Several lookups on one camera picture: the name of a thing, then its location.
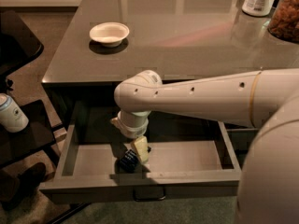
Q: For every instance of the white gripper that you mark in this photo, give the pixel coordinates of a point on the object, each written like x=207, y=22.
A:
x=135, y=131

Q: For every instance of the dark blue rxbar wrapper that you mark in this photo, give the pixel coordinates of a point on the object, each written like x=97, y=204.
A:
x=129, y=161

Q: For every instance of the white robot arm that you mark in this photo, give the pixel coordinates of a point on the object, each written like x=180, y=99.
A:
x=267, y=100

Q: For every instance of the open grey top drawer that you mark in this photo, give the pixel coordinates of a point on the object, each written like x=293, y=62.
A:
x=188, y=157

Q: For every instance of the grey cabinet counter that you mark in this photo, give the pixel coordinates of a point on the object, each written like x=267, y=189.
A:
x=181, y=40

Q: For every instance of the white paper bowl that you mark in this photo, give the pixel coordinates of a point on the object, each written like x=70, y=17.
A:
x=109, y=34

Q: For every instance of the glass jar of snacks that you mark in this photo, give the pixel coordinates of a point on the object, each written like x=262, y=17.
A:
x=285, y=21

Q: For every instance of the metal drawer handle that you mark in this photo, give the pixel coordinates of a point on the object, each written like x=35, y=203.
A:
x=149, y=194

